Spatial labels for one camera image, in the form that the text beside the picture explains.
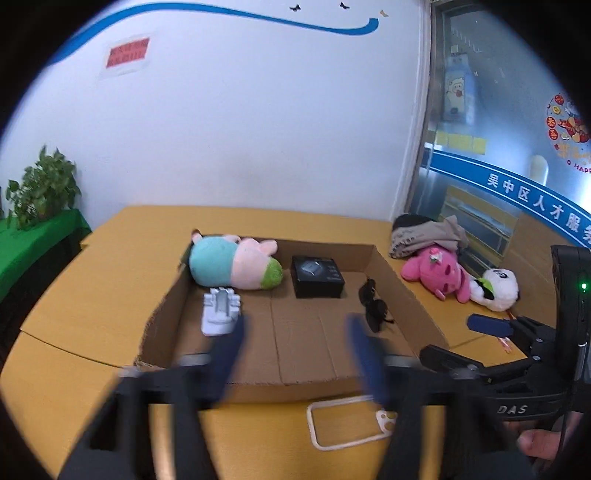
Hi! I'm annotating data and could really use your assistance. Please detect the black sunglasses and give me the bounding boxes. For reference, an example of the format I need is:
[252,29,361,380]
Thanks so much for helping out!
[359,277,395,334]

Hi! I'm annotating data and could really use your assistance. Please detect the green potted plant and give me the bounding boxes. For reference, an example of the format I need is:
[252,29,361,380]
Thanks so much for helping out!
[4,145,81,232]

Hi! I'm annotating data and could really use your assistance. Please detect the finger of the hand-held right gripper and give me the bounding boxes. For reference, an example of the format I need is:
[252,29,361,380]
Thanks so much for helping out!
[419,345,505,384]
[467,314,558,366]

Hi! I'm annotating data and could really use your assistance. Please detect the cardboard box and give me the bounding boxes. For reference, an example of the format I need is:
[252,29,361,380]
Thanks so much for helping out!
[133,231,451,403]

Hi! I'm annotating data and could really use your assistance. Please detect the blue banner strip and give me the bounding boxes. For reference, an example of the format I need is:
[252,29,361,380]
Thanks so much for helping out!
[429,150,591,250]

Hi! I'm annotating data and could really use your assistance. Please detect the cartoon poster on glass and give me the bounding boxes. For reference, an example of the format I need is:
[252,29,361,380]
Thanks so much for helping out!
[443,55,478,123]

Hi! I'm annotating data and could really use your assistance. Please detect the row of yellow sticky notes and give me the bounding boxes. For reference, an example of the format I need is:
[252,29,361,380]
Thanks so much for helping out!
[436,130,489,155]

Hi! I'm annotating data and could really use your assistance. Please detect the person's right hand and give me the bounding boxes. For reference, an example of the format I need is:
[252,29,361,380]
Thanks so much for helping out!
[516,410,589,462]

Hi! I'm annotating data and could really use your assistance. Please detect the black cardboard packet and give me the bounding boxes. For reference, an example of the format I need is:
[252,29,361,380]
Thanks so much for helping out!
[291,255,346,299]

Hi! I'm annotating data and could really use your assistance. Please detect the red wall sign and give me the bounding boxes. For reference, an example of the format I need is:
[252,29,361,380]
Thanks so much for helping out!
[97,34,152,80]

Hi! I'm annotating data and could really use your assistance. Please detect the glass partition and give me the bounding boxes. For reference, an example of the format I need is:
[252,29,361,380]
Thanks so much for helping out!
[409,0,591,278]

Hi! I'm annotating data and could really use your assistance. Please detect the white door frame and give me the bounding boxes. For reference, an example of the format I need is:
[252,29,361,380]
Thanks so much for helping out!
[392,0,435,217]

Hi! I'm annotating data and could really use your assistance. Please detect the green table cloth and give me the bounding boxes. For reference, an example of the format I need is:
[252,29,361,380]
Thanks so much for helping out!
[0,209,93,301]

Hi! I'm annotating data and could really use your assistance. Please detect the white panda plush toy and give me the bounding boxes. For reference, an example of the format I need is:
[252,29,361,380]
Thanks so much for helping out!
[468,268,520,312]

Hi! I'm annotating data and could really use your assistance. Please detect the pile of clothes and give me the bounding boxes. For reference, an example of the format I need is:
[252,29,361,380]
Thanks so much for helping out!
[389,213,471,259]

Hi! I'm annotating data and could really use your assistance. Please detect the blue wave wall decal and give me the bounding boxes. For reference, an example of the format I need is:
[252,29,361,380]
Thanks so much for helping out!
[44,2,380,70]

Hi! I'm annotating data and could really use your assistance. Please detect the plush pig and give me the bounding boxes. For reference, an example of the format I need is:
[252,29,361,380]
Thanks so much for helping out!
[188,230,283,291]

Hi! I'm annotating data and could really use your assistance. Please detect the yellow wooden desktop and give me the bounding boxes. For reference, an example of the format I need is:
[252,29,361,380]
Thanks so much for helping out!
[0,205,578,480]

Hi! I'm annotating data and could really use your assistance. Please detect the grey plastic part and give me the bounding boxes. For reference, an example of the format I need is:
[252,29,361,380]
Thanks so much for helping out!
[201,286,244,337]

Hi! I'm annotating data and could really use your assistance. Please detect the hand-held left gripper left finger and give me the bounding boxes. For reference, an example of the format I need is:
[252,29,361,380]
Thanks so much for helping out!
[58,316,250,480]

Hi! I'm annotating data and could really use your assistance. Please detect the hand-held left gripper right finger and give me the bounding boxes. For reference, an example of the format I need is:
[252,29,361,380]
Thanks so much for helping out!
[346,313,532,480]

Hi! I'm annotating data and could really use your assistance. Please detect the clear white phone case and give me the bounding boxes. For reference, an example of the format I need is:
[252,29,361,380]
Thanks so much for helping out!
[306,397,399,449]

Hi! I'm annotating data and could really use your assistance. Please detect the pink plush toy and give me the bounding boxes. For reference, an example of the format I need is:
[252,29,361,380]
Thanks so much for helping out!
[401,246,472,303]

